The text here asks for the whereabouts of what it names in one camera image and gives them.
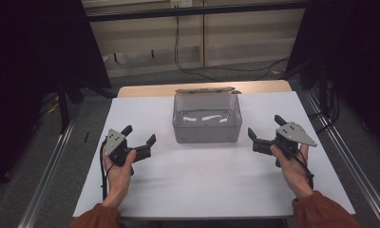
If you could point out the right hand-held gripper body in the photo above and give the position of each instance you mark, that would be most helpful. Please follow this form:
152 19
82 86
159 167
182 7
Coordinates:
292 139

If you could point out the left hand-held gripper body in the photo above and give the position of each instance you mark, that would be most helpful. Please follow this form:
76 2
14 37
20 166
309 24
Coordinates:
117 147

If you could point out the transparent grey plastic storage box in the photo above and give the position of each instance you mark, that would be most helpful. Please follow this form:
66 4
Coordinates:
207 129

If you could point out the person's left hand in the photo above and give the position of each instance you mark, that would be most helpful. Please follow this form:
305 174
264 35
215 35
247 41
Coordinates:
120 180

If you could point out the person's right hand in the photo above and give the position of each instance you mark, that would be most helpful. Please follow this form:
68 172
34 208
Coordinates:
294 174

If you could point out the small black stick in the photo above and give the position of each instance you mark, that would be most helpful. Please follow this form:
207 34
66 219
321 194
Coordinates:
86 137

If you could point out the light wooden table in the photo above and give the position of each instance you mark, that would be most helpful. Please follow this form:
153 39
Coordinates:
147 90

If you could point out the black metal stand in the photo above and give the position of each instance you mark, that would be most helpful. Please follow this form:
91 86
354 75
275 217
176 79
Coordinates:
323 91
64 107

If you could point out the white table sheet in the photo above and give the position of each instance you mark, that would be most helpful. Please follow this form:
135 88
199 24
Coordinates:
191 183

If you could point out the black curtain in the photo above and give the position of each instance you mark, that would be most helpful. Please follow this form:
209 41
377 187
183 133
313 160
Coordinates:
29 63
356 63

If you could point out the aluminium frame rail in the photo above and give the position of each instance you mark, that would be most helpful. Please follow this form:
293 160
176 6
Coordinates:
47 177
352 158

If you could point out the black horizontal frame bar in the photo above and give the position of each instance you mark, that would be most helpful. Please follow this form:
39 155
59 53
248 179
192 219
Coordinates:
194 11

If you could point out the white wall socket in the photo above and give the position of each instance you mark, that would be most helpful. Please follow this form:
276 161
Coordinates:
181 3

